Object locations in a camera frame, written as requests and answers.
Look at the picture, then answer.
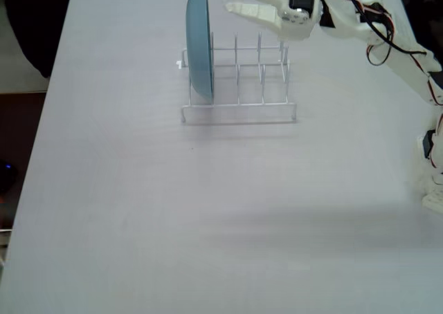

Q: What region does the white wire dish rack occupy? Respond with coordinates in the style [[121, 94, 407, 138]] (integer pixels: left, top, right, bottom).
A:
[[175, 31, 299, 125]]

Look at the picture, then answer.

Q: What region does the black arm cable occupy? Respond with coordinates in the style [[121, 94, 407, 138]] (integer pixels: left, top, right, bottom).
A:
[[341, 0, 429, 57]]

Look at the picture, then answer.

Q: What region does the black computer mouse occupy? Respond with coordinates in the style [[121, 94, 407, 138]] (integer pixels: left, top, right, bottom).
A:
[[0, 158, 19, 194]]

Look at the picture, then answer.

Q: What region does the blue plate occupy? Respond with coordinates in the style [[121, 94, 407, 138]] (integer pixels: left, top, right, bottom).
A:
[[185, 0, 215, 104]]

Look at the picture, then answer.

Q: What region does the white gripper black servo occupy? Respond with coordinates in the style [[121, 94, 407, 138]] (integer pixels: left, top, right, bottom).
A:
[[224, 0, 328, 42]]

